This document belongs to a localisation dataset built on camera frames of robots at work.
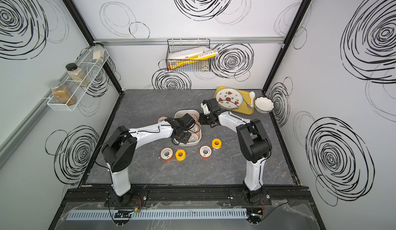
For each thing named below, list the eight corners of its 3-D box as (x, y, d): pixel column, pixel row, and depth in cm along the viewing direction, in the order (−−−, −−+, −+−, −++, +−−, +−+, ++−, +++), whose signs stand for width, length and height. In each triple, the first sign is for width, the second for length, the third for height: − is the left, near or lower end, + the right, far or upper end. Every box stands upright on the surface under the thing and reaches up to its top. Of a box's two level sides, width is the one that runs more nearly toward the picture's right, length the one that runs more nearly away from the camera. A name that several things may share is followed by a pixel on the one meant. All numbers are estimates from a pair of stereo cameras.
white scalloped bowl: (255, 114, 109) (257, 110, 106) (251, 100, 117) (253, 96, 114) (274, 114, 109) (276, 110, 106) (269, 100, 117) (270, 96, 114)
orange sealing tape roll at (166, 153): (160, 160, 87) (159, 159, 85) (162, 149, 92) (161, 147, 90) (172, 160, 87) (171, 159, 86) (173, 149, 92) (173, 147, 90)
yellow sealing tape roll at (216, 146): (211, 149, 92) (212, 147, 90) (211, 140, 96) (211, 138, 94) (221, 149, 92) (222, 147, 90) (221, 140, 96) (221, 138, 94)
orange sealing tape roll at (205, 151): (199, 159, 88) (199, 157, 86) (199, 147, 93) (199, 145, 91) (211, 159, 88) (211, 157, 86) (211, 147, 93) (211, 145, 91)
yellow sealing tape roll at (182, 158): (175, 160, 87) (174, 159, 85) (176, 150, 91) (176, 149, 89) (185, 160, 87) (185, 159, 85) (186, 150, 91) (185, 149, 89)
